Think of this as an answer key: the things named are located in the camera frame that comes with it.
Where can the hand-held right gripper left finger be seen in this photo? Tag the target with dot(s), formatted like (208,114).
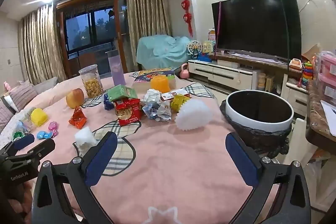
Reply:
(101,158)

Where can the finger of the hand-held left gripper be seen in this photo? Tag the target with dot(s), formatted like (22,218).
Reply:
(39,151)
(24,140)

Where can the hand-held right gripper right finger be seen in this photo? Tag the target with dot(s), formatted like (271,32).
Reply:
(242,161)

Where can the white waste bin black liner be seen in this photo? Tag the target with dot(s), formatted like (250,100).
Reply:
(252,121)

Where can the red snack packet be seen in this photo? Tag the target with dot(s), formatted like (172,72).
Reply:
(131,112)

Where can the blue snack packet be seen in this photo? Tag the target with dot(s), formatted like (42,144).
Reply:
(107,103)

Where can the white paper ball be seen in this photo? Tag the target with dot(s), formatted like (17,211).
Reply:
(151,96)

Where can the yellow foam fruit net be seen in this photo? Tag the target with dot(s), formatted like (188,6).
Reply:
(179,103)

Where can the orange foam fruit net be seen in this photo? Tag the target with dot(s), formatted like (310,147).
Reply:
(158,83)

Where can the red and white box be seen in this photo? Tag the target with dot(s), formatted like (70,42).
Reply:
(174,94)

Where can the green foil wrapper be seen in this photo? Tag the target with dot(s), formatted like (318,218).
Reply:
(18,135)

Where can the pale blue wrapper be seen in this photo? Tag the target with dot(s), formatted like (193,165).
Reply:
(21,126)

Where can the blue candy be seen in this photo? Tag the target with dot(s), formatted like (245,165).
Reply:
(43,134)

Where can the white foam piece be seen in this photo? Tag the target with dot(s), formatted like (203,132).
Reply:
(84,138)

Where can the small yellow foam cup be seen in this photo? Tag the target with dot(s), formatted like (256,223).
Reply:
(38,116)

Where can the pink candy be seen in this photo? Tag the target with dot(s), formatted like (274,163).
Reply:
(53,127)

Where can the striped cushion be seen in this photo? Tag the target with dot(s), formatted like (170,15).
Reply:
(5,115)
(22,95)

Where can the orange red wrapper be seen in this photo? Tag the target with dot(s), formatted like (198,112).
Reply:
(78,119)

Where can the pink plush toy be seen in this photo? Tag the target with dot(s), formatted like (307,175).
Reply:
(8,86)

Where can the grey cushion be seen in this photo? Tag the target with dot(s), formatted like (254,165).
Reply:
(46,85)

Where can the red apple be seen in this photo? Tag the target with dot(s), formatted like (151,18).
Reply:
(75,98)

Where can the white foam fruit net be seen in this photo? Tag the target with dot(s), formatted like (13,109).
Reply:
(194,115)

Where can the green snack box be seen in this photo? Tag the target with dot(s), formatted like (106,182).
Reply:
(122,92)

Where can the crumpled printed wrapper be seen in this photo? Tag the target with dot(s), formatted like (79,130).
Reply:
(157,111)

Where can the clear jar of yellow puffs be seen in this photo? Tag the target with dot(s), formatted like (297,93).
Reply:
(92,85)

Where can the stacked yellow round containers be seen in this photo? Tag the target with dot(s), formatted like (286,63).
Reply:
(261,81)

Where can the yellow box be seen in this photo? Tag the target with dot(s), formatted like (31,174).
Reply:
(269,83)

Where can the purple tumbler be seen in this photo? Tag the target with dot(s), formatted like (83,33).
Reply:
(117,74)

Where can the marble counter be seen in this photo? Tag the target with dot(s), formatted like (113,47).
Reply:
(317,119)

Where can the white TV cabinet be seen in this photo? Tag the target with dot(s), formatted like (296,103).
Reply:
(218,73)

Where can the beige curtain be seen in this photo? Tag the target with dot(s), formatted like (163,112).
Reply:
(42,45)
(147,14)

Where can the white paper sheet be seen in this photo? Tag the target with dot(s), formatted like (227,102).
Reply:
(329,113)

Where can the colourful book box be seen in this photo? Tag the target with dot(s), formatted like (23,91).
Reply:
(155,73)

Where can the pink kettlebell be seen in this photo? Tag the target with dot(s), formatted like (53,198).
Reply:
(183,73)

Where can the blue toy base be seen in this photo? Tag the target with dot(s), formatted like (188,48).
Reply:
(206,58)

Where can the toy cash register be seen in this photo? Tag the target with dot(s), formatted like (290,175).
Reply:
(295,64)

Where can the pink storage box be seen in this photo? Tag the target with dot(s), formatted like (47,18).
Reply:
(328,62)
(328,88)

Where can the pastel toy house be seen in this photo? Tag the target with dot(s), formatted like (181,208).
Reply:
(209,47)

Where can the ferris wheel toy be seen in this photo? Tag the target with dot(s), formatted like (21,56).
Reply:
(194,48)

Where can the teal covered armchair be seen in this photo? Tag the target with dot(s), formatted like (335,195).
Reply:
(160,50)

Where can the glass balcony door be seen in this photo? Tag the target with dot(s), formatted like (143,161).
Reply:
(86,29)

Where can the brown cardboard piece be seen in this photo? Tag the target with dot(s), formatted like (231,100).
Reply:
(311,52)

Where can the black television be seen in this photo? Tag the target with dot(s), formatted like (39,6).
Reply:
(257,27)

